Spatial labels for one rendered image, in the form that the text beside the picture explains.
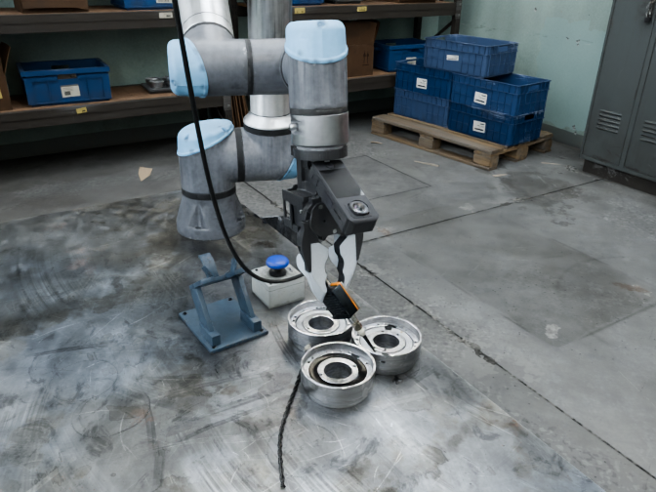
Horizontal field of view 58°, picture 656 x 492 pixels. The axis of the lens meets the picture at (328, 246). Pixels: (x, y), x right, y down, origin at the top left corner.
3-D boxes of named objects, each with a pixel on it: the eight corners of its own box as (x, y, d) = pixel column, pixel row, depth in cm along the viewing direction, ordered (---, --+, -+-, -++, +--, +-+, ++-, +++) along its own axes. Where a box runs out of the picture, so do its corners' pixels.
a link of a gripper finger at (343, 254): (340, 278, 89) (332, 222, 86) (362, 291, 85) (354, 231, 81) (322, 285, 88) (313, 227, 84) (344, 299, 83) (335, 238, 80)
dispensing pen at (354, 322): (383, 366, 83) (316, 270, 79) (365, 365, 87) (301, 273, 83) (391, 355, 84) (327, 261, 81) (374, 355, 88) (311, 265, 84)
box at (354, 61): (381, 74, 495) (385, 20, 475) (328, 80, 469) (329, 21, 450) (352, 66, 527) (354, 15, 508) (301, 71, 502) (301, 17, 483)
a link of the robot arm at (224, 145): (180, 177, 132) (174, 116, 126) (240, 173, 135) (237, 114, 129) (180, 196, 122) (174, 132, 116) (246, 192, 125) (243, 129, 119)
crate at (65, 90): (102, 90, 421) (99, 58, 411) (113, 101, 391) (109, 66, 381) (22, 96, 398) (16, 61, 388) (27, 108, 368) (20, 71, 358)
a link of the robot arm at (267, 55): (244, 37, 86) (253, 36, 76) (320, 37, 88) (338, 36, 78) (247, 93, 89) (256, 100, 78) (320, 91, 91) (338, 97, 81)
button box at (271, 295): (305, 298, 106) (305, 274, 103) (269, 308, 102) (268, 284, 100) (283, 278, 112) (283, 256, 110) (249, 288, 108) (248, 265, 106)
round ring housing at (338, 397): (346, 423, 78) (347, 398, 76) (285, 390, 83) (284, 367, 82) (388, 383, 85) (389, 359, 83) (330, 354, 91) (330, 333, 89)
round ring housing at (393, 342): (412, 385, 85) (414, 361, 83) (342, 369, 88) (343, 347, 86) (425, 344, 94) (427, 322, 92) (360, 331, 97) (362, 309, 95)
